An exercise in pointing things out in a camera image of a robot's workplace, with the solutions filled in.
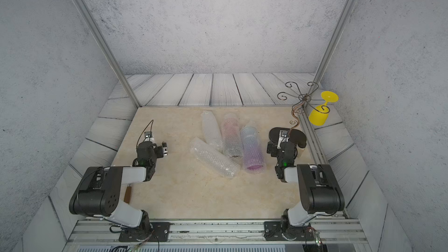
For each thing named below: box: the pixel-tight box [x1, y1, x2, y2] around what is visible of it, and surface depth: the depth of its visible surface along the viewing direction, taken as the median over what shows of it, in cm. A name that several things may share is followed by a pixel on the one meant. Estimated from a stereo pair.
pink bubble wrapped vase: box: [221, 113, 244, 159], surface depth 95 cm
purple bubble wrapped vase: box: [240, 125, 266, 175], surface depth 91 cm
